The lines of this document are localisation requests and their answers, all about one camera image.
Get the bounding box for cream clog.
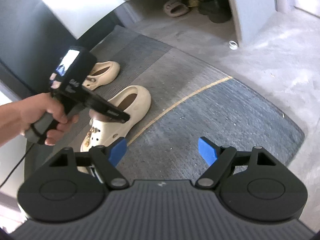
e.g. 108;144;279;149
82;61;120;90
80;85;151;152

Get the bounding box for dark shoes under cabinet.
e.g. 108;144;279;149
186;0;232;23

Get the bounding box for person left hand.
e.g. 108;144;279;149
18;92;79;146

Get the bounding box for black entrance door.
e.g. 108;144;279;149
0;0;83;93

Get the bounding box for grey striped door mat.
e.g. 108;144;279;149
24;24;233;176

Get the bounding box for beige slide sandal under cabinet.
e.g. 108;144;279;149
163;0;190;17

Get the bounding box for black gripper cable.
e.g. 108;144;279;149
0;142;34;189

